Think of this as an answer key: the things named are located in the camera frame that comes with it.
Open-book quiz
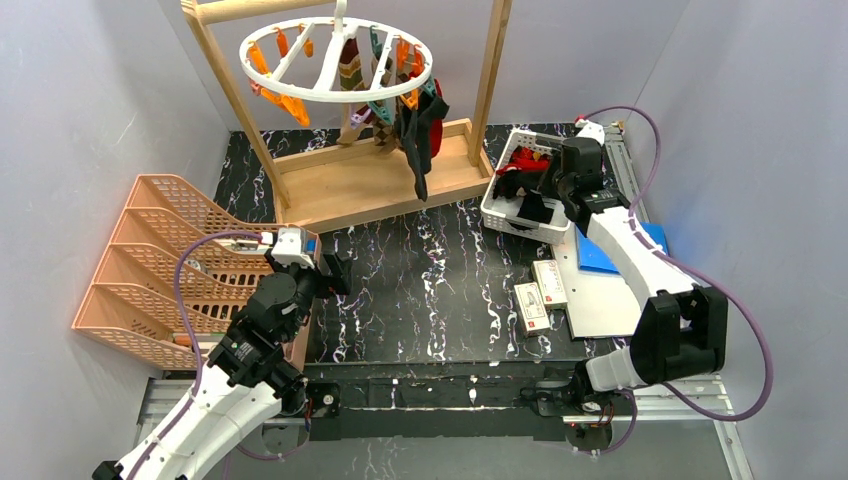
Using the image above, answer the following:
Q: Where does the peach mesh file organizer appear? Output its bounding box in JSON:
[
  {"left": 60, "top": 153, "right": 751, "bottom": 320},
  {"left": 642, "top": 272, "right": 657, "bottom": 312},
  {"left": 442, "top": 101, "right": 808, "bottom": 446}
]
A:
[{"left": 72, "top": 174, "right": 278, "bottom": 371}]

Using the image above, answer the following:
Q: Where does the blue folder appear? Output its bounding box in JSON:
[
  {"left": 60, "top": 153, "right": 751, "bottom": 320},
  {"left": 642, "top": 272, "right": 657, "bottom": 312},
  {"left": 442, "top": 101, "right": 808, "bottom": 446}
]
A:
[{"left": 576, "top": 222, "right": 669, "bottom": 274}]

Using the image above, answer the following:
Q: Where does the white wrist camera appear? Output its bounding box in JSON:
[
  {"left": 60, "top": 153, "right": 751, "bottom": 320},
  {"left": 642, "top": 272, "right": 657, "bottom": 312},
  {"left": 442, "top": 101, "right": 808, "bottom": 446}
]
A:
[
  {"left": 270, "top": 226, "right": 320, "bottom": 269},
  {"left": 574, "top": 118, "right": 606, "bottom": 146}
]

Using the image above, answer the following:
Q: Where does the white perforated laundry basket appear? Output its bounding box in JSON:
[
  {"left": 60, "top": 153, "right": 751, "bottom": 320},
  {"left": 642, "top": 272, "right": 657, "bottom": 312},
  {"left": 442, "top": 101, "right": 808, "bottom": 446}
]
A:
[{"left": 480, "top": 129, "right": 573, "bottom": 245}]

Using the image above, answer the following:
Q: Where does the beige sock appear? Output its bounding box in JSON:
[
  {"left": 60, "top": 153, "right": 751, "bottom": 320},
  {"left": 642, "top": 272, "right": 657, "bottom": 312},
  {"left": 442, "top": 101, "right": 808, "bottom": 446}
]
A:
[{"left": 337, "top": 103, "right": 368, "bottom": 145}]

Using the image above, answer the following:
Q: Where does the red sock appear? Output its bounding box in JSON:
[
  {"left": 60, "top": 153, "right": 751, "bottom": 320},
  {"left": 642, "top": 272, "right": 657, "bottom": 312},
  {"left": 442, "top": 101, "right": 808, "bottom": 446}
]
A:
[{"left": 429, "top": 79, "right": 449, "bottom": 157}]

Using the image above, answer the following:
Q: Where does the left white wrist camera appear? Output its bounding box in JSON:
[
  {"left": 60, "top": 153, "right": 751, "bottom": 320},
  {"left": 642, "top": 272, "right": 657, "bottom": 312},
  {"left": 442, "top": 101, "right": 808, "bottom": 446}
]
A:
[{"left": 270, "top": 226, "right": 320, "bottom": 269}]

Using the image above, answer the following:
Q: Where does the small white red box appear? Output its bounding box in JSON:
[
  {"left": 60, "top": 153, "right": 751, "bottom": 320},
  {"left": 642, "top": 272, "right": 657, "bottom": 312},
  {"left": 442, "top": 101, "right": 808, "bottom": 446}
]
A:
[
  {"left": 532, "top": 260, "right": 568, "bottom": 310},
  {"left": 513, "top": 283, "right": 551, "bottom": 337}
]

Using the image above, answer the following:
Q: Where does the brown argyle sock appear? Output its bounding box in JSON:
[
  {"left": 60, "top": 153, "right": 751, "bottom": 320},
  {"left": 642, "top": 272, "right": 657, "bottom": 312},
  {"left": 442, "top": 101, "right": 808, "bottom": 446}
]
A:
[{"left": 372, "top": 59, "right": 397, "bottom": 155}]

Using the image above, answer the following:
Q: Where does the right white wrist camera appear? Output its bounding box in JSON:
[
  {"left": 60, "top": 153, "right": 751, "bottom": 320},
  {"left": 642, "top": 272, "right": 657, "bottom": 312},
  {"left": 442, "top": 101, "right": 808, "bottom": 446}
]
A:
[{"left": 574, "top": 118, "right": 606, "bottom": 146}]

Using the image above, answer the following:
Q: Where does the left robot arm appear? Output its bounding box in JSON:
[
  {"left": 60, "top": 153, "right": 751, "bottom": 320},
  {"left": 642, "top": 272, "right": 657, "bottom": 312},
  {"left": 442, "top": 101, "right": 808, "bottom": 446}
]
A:
[{"left": 92, "top": 251, "right": 352, "bottom": 479}]

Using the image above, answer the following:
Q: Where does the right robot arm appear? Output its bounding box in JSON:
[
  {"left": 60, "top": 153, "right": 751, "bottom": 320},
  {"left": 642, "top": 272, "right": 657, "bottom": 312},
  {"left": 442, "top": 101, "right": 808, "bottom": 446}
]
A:
[{"left": 539, "top": 137, "right": 728, "bottom": 406}]

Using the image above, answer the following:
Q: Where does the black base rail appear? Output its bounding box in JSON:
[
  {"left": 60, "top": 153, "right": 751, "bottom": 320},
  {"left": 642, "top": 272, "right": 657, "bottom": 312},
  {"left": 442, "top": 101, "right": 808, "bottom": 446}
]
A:
[{"left": 142, "top": 357, "right": 664, "bottom": 442}]

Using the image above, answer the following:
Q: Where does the orange clothes peg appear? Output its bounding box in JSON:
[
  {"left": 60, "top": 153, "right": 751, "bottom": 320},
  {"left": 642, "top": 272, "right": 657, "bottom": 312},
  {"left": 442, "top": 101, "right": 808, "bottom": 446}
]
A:
[{"left": 259, "top": 87, "right": 311, "bottom": 127}]

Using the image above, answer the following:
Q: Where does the wooden hanger rack frame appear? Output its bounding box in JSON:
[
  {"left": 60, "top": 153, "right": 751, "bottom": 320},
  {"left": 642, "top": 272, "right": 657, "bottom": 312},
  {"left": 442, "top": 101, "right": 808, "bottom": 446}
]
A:
[{"left": 182, "top": 1, "right": 511, "bottom": 233}]

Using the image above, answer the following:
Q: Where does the black sock with blue print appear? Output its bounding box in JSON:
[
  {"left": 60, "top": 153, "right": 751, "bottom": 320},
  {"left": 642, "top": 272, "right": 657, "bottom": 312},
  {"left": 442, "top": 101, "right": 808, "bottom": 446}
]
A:
[{"left": 493, "top": 171, "right": 554, "bottom": 223}]

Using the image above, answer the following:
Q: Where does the striped sock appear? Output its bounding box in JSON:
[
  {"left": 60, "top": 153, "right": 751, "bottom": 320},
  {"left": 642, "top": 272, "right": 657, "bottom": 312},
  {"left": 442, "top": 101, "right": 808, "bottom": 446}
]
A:
[{"left": 338, "top": 38, "right": 365, "bottom": 91}]

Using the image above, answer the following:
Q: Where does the white round clip hanger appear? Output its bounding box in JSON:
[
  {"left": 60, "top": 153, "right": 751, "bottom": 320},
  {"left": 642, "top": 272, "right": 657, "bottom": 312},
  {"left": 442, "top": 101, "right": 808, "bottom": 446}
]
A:
[{"left": 239, "top": 1, "right": 433, "bottom": 109}]

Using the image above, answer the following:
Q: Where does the white flat board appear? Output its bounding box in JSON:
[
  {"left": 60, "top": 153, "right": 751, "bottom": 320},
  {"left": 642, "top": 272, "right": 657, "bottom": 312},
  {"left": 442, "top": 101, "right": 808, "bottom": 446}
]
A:
[{"left": 551, "top": 236, "right": 641, "bottom": 339}]

